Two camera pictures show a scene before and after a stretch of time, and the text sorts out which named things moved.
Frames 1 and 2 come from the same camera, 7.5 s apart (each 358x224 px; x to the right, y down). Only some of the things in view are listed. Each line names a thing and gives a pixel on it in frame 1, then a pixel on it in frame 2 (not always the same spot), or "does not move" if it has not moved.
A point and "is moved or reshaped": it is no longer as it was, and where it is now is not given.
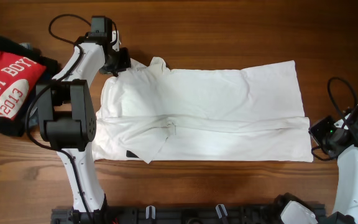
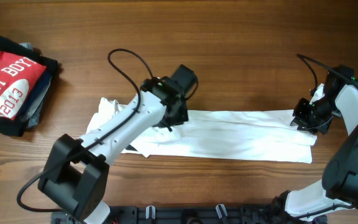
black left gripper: (117, 62) to (175, 113)
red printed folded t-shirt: (8, 82) does not move
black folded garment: (6, 45) does not move
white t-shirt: (253, 112) is moved or reshaped
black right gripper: (319, 131) to (303, 115)
